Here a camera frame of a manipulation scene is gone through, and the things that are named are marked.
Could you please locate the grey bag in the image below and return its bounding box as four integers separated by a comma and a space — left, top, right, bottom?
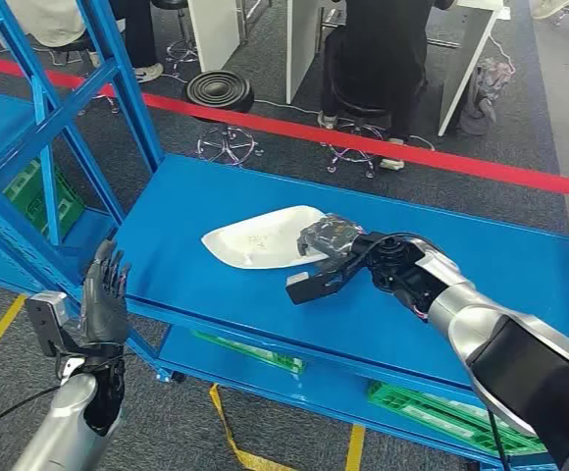
459, 57, 515, 136

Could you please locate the white plastic car part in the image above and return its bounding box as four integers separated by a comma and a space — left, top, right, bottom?
201, 205, 332, 271

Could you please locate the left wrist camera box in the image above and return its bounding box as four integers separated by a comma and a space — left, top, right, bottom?
25, 291, 79, 360

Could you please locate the green plastic crate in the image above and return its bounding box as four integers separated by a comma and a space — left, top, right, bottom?
191, 329, 307, 376
367, 380, 548, 457
2, 159, 85, 239

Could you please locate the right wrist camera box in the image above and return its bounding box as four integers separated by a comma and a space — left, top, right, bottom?
285, 269, 352, 306

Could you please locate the person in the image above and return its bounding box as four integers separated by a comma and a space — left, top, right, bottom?
7, 0, 165, 84
317, 0, 438, 173

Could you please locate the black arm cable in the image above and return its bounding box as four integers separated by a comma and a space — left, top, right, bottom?
0, 383, 62, 457
487, 407, 511, 471

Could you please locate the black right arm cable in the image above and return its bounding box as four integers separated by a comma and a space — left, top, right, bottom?
487, 407, 511, 471

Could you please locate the black stool chrome base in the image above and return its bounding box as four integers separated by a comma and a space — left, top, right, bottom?
324, 90, 389, 180
150, 0, 200, 67

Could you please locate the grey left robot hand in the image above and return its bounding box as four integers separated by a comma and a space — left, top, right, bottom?
79, 238, 133, 349

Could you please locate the black ribbed round stool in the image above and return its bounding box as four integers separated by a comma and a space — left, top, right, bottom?
183, 70, 264, 169

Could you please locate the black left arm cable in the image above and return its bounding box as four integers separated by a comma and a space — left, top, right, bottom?
0, 383, 62, 457

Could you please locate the blue metal shelf rack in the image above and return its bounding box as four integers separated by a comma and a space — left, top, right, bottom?
0, 0, 569, 471

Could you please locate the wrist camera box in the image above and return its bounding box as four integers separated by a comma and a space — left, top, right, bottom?
285, 269, 352, 306
25, 291, 79, 360

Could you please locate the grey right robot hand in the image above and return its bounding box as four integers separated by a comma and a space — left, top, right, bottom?
297, 214, 368, 267

